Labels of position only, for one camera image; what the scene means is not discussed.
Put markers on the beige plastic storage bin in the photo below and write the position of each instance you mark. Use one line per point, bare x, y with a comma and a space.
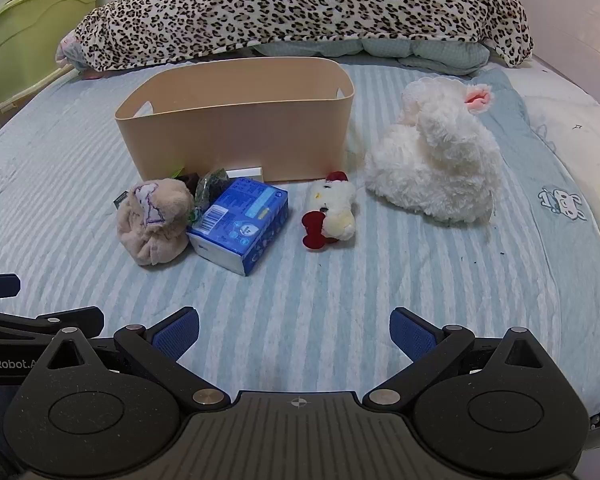
230, 135

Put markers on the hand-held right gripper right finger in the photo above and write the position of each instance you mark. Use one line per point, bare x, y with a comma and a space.
410, 334

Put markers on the small white box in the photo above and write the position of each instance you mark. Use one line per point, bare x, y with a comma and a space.
247, 172

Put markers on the green crinkled packet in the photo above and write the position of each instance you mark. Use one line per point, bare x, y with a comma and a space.
211, 185

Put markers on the light blue pillow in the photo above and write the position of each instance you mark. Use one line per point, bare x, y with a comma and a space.
430, 55

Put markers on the large white plush rabbit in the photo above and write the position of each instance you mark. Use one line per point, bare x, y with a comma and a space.
430, 160

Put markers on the beige plush toy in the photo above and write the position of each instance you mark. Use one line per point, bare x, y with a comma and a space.
155, 230

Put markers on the green plastic cabinet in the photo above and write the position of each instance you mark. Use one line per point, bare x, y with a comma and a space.
20, 45

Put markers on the white mattress cover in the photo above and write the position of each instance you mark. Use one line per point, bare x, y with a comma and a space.
580, 135

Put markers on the small white plush red bow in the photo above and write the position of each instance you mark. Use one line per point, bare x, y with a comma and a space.
337, 210

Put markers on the dark green packet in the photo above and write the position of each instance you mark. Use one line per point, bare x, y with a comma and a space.
120, 199

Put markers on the blue striped bed sheet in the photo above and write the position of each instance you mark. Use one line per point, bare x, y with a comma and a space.
305, 285

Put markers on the blue printed box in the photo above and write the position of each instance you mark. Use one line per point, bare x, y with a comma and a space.
240, 225

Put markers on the leopard print blanket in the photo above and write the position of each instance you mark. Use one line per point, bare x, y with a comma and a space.
280, 5

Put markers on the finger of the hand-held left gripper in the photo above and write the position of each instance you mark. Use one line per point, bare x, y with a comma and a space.
0, 286
82, 318

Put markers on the pink floral pillow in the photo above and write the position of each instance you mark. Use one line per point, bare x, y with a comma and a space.
67, 52

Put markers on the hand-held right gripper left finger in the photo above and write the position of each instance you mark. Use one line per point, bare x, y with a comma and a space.
177, 336

